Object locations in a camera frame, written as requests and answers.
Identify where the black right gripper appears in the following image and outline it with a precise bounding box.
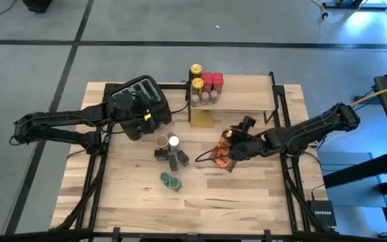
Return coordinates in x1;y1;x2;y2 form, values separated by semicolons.
221;115;271;161

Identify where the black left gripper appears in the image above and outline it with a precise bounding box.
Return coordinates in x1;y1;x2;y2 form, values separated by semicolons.
125;93;159;135

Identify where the orange taco seasoning packet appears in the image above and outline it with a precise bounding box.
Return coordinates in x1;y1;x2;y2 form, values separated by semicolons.
211;147;238;173
218;134;233;151

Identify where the dark green pepper tin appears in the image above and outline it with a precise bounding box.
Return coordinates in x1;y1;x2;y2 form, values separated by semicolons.
153;148;169;162
167;153;179;173
176;149;191;168

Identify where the red-lidded smoked paprika tin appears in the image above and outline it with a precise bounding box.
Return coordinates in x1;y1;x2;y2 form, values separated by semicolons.
201;72;213;93
211;72;225;94

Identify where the black four-slot toaster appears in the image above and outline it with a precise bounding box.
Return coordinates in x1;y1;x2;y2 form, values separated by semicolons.
106;74;173;142

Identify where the wide jar with tan lid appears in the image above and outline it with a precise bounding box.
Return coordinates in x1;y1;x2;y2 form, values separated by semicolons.
155;134;170;151

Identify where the white-lidded spice jar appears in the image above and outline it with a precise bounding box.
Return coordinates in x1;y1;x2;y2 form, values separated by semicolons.
168;135;181;153

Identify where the yellow flat pad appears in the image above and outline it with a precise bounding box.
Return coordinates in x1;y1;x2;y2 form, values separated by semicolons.
189;110;215;128

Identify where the black floor box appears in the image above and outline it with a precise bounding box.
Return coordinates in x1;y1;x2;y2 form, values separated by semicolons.
21;0;55;14

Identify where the black stand base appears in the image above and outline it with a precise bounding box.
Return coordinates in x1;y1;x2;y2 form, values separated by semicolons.
320;0;387;11

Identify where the black toaster power cord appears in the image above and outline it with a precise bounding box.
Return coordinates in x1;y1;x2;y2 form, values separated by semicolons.
170;79;191;115

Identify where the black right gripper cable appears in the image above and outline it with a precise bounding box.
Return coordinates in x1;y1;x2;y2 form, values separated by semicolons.
195;147;223;164

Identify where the black Netgear network switch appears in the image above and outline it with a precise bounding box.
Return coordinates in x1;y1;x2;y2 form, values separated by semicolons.
306;200;338;229

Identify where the yellow hanging cable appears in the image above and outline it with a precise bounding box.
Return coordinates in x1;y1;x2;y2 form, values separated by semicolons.
349;79;387;108

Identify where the beige floor cable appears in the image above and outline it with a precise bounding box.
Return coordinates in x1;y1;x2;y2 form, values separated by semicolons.
310;0;371;26

